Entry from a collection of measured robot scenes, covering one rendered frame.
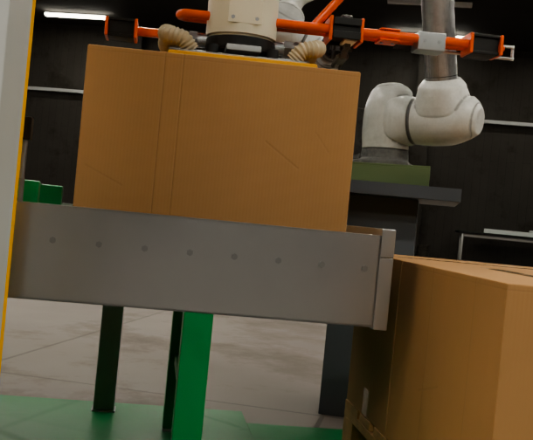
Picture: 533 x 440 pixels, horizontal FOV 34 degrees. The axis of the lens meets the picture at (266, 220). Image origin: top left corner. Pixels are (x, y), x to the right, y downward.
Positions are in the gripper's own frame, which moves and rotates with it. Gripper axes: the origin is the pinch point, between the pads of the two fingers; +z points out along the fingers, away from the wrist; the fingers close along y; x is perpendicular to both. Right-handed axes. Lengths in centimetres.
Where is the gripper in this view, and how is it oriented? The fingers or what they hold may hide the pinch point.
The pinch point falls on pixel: (349, 32)
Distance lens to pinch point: 222.5
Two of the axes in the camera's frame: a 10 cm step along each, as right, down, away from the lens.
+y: -1.0, 10.0, 0.0
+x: -9.9, -1.0, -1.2
